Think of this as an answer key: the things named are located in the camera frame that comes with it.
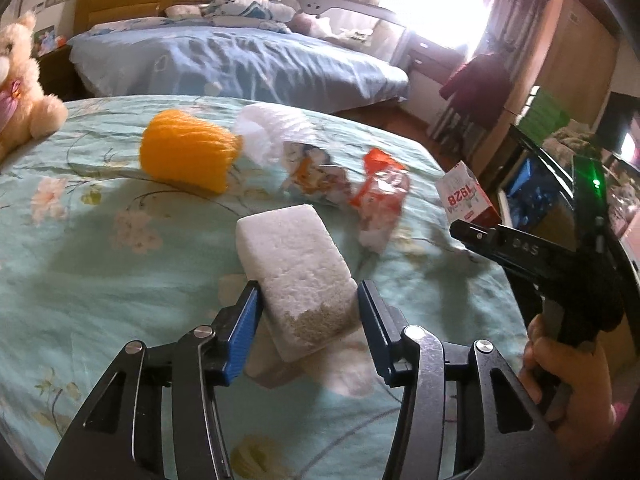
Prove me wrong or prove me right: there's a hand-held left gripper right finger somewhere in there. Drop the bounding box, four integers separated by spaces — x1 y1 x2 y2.
357 279 576 480

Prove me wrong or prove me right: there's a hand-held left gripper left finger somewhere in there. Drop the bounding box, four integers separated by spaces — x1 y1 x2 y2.
45 282 263 480

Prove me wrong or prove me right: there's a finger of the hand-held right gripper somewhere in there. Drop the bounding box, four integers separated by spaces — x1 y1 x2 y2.
449 220 503 262

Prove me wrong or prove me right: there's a red and white carton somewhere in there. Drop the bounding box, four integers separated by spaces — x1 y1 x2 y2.
435 160 502 228

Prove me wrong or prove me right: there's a white foam block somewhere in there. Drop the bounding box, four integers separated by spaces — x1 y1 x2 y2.
235 203 362 363

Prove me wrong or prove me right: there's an orange and white snack wrapper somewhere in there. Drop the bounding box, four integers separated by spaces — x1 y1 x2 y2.
348 148 412 253

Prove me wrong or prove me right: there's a cartoon print snack packet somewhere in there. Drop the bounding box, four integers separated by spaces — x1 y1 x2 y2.
280 140 353 208

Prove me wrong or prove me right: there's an orange foam fruit net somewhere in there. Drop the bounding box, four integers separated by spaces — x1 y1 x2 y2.
139 110 244 195

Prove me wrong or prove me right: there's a white foam fruit net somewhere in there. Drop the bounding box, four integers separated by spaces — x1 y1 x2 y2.
234 102 321 163

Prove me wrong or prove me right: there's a person's right hand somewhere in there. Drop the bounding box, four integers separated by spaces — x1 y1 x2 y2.
517 312 621 461

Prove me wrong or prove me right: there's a black glass cabinet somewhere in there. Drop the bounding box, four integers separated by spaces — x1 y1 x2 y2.
492 122 640 281

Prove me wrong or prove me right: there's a grey patterned curtain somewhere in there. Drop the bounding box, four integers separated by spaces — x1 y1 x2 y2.
427 102 483 153

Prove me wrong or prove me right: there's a brown plush toy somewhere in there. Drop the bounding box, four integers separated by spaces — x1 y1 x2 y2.
545 127 611 161

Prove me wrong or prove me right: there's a teal floral tablecloth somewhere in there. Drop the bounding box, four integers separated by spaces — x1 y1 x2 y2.
0 95 531 480

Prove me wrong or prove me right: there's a stack of green boxes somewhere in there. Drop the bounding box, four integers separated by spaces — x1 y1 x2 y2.
525 87 571 146

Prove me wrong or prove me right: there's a dark red coat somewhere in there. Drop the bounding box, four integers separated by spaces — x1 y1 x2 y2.
439 52 511 131

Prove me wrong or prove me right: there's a black television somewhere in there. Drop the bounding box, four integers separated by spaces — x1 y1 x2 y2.
607 91 640 166

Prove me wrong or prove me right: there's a wooden desk with drawers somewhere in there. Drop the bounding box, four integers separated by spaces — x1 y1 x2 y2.
407 35 468 61

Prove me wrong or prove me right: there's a wooden wardrobe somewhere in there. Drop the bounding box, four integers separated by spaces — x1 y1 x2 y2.
472 0 621 176

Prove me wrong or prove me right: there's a bright window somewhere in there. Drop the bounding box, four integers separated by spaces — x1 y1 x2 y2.
370 0 496 56

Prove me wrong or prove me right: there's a pink plush toy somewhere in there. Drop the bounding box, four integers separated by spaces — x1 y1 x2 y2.
291 12 333 38

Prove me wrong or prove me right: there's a bed with blue sheet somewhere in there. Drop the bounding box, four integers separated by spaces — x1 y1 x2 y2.
67 15 411 111

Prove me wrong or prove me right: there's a panda print pillow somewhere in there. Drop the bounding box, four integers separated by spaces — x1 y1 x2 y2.
202 0 296 26

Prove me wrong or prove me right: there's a dark wooden nightstand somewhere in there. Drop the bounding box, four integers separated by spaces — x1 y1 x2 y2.
37 42 83 101

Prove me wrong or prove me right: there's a cream teddy bear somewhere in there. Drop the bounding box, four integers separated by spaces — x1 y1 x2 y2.
0 10 68 161

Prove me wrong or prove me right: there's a wooden headboard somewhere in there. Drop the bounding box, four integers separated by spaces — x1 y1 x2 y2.
74 0 241 36

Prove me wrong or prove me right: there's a grey bed guard rail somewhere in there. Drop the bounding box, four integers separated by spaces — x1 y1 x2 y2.
280 0 406 61

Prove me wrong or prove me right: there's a small photo frame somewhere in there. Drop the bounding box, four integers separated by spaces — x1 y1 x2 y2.
32 25 56 56

